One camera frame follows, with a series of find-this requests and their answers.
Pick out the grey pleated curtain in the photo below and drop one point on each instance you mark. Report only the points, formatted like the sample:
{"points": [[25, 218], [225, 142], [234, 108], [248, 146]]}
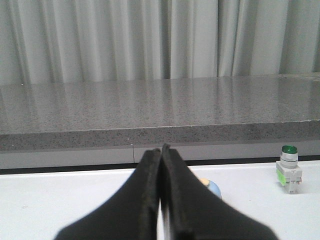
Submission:
{"points": [[61, 41]]}

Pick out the blue and cream call bell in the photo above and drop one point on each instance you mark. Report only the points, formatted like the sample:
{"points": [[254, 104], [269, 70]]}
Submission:
{"points": [[213, 187]]}

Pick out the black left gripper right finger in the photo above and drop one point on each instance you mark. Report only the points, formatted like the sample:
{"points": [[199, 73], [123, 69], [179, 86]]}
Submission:
{"points": [[192, 212]]}

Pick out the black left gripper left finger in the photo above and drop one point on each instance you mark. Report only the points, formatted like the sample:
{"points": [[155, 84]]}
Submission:
{"points": [[130, 214]]}

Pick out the green pushbutton switch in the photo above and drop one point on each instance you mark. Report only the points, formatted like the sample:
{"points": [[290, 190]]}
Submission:
{"points": [[289, 174]]}

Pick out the grey stone counter ledge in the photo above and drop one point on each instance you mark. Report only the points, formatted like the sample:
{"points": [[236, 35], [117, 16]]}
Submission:
{"points": [[114, 122]]}

